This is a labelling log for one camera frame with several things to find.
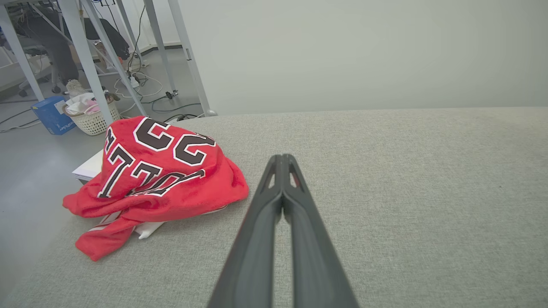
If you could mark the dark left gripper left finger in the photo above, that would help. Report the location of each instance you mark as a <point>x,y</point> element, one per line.
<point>252,256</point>

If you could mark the red and white basketball jersey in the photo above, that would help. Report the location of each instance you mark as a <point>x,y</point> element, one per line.
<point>192,192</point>

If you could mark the grey metal table frame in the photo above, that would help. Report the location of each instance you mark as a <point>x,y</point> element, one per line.
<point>113,55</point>

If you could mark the white power strip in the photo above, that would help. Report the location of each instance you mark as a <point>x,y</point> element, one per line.
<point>134,81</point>

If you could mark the white plastic laundry basket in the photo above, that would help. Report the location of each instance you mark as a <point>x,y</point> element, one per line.
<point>96,123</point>

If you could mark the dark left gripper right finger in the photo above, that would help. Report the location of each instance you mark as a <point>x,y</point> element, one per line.
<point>312,265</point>

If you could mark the office chair wheeled base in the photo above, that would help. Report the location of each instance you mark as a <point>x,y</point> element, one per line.
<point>38,83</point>

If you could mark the white clothes pile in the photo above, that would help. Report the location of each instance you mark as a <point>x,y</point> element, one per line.
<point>80,104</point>

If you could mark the white metal table leg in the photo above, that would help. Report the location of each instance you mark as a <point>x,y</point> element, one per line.
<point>83,55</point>
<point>21,55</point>
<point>159,42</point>
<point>190,60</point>

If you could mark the person in dark trousers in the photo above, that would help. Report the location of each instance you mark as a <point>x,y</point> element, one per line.
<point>58,47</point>

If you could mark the blue cardboard box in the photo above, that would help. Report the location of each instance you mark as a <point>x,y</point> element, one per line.
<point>50,115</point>

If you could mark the grey fabric sofa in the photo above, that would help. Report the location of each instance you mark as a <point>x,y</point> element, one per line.
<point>406,192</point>

